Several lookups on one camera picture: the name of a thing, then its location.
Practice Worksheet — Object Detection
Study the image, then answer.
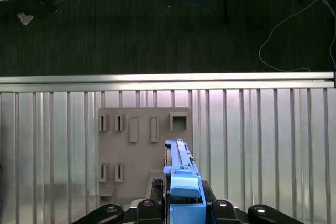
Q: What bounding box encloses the hard disk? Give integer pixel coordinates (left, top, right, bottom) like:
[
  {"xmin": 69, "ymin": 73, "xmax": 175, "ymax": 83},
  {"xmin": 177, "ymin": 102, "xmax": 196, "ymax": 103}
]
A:
[{"xmin": 162, "ymin": 138, "xmax": 211, "ymax": 224}]

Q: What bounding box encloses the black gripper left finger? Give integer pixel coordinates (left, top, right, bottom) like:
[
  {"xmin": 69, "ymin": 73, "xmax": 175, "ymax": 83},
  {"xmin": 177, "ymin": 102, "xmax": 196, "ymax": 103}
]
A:
[{"xmin": 70, "ymin": 178, "xmax": 165, "ymax": 224}]

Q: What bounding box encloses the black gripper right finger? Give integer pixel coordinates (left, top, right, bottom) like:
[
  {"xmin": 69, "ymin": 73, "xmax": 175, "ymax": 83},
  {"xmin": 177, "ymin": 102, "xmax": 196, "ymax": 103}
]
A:
[{"xmin": 201, "ymin": 180, "xmax": 300, "ymax": 224}]

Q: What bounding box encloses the grey parts rack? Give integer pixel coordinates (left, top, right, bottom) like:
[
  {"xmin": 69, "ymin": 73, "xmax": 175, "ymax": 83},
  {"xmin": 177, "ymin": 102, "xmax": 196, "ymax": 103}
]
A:
[{"xmin": 97, "ymin": 106, "xmax": 194, "ymax": 206}]

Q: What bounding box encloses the white floor cable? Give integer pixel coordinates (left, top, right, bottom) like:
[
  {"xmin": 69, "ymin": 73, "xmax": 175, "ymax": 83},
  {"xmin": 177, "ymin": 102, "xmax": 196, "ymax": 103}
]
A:
[{"xmin": 258, "ymin": 0, "xmax": 336, "ymax": 72}]

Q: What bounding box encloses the white paper scrap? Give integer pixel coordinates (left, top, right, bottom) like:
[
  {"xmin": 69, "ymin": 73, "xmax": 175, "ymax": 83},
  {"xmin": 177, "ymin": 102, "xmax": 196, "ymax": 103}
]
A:
[{"xmin": 17, "ymin": 11, "xmax": 34, "ymax": 25}]

